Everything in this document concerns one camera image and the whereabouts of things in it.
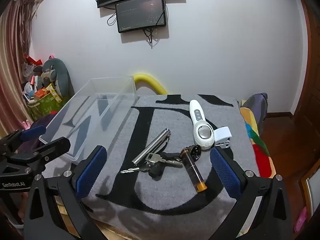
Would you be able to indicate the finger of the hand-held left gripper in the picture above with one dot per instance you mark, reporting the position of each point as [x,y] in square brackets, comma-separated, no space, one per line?
[33,131]
[53,148]

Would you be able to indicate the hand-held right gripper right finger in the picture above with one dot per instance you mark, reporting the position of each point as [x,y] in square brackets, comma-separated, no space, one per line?
[225,172]

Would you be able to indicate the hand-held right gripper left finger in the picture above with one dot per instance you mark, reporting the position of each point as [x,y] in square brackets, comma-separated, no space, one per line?
[90,172]

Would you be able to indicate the brown flashlight with amber end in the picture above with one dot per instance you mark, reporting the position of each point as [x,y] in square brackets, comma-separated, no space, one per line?
[193,172]

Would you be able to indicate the silver drill bit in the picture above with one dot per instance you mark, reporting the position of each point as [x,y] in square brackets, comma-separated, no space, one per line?
[128,170]

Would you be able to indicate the white charger plug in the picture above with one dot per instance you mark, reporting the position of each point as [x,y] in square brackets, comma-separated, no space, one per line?
[223,133]

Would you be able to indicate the clear plastic storage box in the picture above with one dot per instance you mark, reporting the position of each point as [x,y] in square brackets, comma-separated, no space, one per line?
[87,120]

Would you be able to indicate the white handheld massager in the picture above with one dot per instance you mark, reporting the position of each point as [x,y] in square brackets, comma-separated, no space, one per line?
[196,120]

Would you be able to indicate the silver metal flashlight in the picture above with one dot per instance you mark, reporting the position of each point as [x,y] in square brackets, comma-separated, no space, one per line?
[152,146]

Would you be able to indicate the dark purple garment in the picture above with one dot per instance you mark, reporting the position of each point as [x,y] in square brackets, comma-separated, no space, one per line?
[37,123]

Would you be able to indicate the green leaf-print gift bag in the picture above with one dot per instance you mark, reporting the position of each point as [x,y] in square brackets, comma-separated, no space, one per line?
[46,106]

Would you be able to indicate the orange carton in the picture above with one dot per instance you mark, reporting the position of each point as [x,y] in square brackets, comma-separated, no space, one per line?
[40,94]

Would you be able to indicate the colourful blanket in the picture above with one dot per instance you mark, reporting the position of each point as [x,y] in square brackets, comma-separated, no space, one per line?
[257,150]

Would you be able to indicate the yellow packet strip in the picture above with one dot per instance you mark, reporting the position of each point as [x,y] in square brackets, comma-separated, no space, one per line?
[53,93]

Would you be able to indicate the grey mat with black letter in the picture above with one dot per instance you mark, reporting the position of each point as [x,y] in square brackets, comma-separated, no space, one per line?
[170,195]

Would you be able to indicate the grey plush toy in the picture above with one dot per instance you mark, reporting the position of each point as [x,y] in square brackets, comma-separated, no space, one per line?
[61,75]

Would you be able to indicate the pink curtain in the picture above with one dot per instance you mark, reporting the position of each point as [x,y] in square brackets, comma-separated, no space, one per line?
[12,67]

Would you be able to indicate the dark grey garment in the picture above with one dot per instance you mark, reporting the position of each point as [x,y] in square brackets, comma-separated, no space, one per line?
[258,102]

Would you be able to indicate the pink slipper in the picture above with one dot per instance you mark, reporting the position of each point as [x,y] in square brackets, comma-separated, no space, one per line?
[300,217]

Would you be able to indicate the yellow foam tube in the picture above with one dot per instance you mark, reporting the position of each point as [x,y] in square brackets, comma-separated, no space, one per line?
[152,82]

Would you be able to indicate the brown wooden door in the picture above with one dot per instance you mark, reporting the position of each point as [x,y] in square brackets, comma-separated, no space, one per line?
[312,80]

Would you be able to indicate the small black wall monitor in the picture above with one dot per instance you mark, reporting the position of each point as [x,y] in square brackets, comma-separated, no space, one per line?
[141,13]

